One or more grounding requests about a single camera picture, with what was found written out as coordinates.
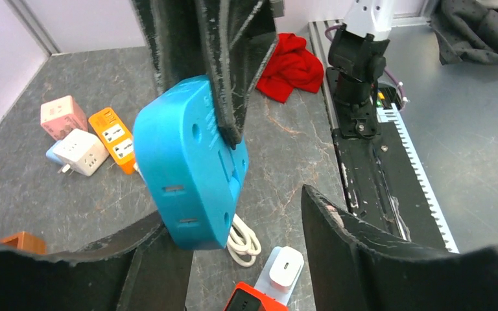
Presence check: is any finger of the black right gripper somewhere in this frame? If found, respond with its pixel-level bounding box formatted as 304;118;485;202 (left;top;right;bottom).
132;0;206;95
196;0;278;148

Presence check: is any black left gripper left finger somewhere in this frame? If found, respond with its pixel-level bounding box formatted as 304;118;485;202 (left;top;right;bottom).
0;213;193;310

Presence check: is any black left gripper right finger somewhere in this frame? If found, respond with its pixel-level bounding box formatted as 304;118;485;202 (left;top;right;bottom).
301;185;498;310

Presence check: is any light blue power strip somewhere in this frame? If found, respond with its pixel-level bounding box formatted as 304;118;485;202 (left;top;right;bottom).
254;246;305;306

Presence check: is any blue square plug adapter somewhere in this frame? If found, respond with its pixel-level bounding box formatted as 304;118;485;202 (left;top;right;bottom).
132;75;249;250

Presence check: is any red cube socket adapter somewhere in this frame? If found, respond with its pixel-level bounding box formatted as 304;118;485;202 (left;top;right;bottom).
224;282;289;311

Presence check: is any white usb charger block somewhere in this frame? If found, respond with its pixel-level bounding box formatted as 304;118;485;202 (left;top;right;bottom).
268;246;304;294

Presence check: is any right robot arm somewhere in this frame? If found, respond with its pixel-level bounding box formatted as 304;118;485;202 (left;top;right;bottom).
133;1;394;147

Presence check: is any red cloth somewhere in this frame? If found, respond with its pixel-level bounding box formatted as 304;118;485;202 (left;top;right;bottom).
256;33;324;104

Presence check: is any wooden compartment tray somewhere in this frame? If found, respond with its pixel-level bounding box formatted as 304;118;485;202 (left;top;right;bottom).
0;231;47;255

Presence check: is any orange power strip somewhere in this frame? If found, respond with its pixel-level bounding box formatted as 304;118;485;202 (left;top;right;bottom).
88;107;136;174

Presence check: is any white cube socket adapter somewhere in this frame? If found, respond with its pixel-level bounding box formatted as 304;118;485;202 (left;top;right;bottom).
53;129;110;177

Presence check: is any pink cube socket adapter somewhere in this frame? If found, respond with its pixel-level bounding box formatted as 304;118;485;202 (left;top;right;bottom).
40;95;88;141

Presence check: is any light blue cube adapter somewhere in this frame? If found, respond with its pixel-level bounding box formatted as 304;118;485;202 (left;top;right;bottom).
45;140;64;166

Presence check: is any grey fabric outside cell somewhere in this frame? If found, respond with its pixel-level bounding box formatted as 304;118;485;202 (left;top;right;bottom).
430;0;498;65

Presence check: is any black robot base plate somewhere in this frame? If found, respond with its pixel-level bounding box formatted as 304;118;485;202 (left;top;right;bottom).
333;82;446;249

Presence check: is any white cable tray rail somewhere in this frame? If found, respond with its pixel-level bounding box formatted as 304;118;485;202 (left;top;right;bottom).
377;105;459;253

